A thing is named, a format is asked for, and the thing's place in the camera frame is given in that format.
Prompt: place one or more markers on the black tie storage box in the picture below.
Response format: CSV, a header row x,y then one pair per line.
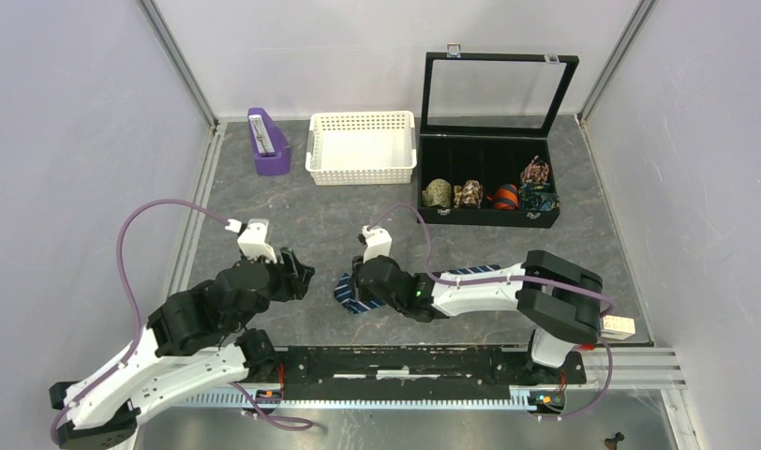
x,y
485,116

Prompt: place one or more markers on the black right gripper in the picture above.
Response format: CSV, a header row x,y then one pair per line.
x,y
359,291

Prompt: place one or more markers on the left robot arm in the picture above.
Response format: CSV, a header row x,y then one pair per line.
x,y
196,340

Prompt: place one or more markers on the blue yellow patterned tie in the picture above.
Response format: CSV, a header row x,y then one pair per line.
x,y
538,197

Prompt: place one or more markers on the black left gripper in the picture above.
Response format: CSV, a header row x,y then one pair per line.
x,y
292,285

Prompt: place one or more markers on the brown floral rolled tie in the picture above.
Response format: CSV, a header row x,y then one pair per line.
x,y
468,195

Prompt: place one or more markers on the small black object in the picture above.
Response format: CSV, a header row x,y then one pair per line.
x,y
612,443

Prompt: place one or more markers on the white lego block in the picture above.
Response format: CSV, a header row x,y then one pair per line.
x,y
617,327

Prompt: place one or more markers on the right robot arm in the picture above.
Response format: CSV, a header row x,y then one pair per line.
x,y
564,300

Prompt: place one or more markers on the white plastic basket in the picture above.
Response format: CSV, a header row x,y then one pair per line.
x,y
361,148

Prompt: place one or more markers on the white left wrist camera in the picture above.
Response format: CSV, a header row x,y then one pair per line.
x,y
253,239

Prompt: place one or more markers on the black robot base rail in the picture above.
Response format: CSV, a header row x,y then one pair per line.
x,y
378,373

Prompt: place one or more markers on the purple metronome stand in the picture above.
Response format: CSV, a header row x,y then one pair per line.
x,y
271,151

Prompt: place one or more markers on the olive green rolled tie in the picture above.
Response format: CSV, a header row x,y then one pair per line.
x,y
437,194

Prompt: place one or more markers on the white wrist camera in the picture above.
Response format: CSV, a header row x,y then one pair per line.
x,y
378,242
253,239

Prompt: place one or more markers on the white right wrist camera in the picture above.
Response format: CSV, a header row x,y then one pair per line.
x,y
378,242

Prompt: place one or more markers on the orange navy striped rolled tie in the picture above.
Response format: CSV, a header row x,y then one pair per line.
x,y
506,197

